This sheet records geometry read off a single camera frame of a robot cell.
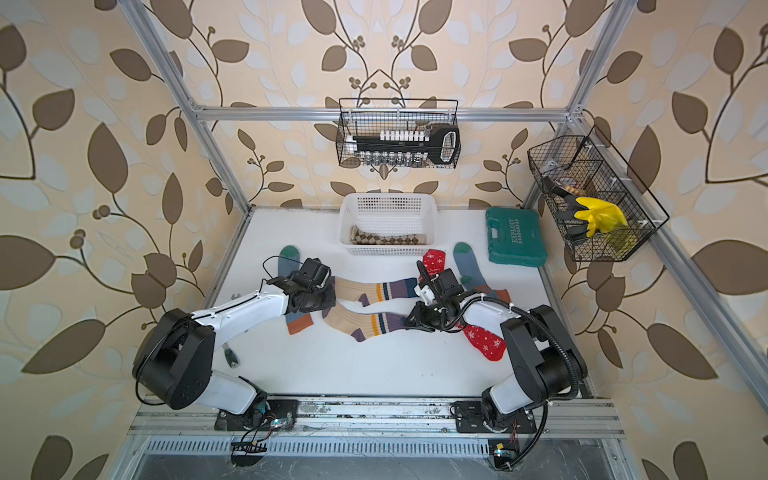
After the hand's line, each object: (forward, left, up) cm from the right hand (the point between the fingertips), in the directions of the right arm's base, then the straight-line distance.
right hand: (407, 324), depth 87 cm
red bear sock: (+24, -11, -3) cm, 27 cm away
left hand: (+9, +24, +4) cm, 26 cm away
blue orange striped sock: (+26, +41, -2) cm, 48 cm away
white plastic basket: (+42, +5, -1) cm, 43 cm away
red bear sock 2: (-5, -23, -3) cm, 23 cm away
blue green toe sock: (+17, -23, -2) cm, 28 cm away
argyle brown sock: (+33, -6, 0) cm, 33 cm away
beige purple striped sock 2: (+12, +12, -2) cm, 17 cm away
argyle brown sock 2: (+34, +16, 0) cm, 38 cm away
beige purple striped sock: (+1, +13, -2) cm, 13 cm away
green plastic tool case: (+30, -40, +2) cm, 50 cm away
